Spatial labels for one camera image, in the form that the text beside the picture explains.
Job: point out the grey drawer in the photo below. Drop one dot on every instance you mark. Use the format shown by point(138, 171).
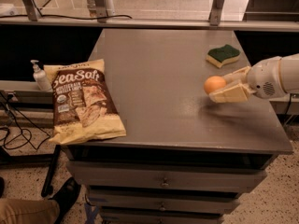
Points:
point(143, 217)
point(162, 201)
point(165, 177)

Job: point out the tan trouser leg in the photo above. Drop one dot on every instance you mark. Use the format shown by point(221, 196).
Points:
point(15, 211)

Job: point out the green and yellow sponge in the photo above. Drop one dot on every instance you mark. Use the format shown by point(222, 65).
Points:
point(223, 55)

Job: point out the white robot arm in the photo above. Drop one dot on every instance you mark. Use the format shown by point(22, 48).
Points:
point(289, 74)

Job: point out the white pump dispenser bottle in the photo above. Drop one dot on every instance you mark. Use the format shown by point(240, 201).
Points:
point(40, 77)

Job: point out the top grey drawer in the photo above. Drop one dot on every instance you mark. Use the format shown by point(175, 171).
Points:
point(165, 177)

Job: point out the grey drawer cabinet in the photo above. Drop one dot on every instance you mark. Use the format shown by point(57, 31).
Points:
point(156, 79)

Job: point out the orange fruit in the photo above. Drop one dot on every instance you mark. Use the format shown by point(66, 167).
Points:
point(213, 84)

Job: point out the black shoe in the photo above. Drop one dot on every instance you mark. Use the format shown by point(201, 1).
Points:
point(66, 197)

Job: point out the middle grey drawer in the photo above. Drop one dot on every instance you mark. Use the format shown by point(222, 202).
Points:
point(162, 201)

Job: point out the sea salt chips bag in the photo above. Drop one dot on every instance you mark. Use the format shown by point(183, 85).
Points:
point(83, 108)

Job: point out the black table leg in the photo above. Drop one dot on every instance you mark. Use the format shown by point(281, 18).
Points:
point(47, 187)

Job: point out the bottom grey drawer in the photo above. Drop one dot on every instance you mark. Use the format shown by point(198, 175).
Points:
point(143, 217)

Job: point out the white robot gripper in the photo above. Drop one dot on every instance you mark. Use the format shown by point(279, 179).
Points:
point(263, 77)

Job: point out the grey metal frame rail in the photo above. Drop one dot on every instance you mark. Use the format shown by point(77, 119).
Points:
point(247, 15)

